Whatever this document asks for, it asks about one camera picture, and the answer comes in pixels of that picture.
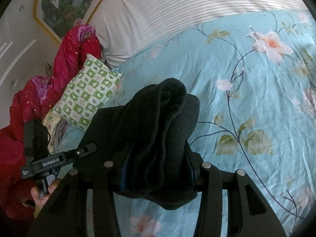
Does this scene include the red floral quilt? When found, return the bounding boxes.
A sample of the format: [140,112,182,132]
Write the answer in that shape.
[1,24,101,221]

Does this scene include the green checkered pillow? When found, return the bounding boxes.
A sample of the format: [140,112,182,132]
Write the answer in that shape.
[53,54,122,131]

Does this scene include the light blue floral bedsheet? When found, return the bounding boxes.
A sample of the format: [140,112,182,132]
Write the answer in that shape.
[56,8,316,237]

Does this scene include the landscape painting gold frame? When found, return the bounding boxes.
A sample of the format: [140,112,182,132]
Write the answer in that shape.
[33,0,103,44]

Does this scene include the yellow floral pillow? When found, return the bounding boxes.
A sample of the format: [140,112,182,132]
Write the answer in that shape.
[42,110,70,155]

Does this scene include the white striped pillow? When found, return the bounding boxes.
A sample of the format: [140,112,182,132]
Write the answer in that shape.
[84,0,306,66]

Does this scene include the black pants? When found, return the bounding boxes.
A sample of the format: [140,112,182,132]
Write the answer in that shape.
[73,78,200,210]

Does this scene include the left hand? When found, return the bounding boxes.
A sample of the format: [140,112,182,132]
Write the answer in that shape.
[31,178,62,210]

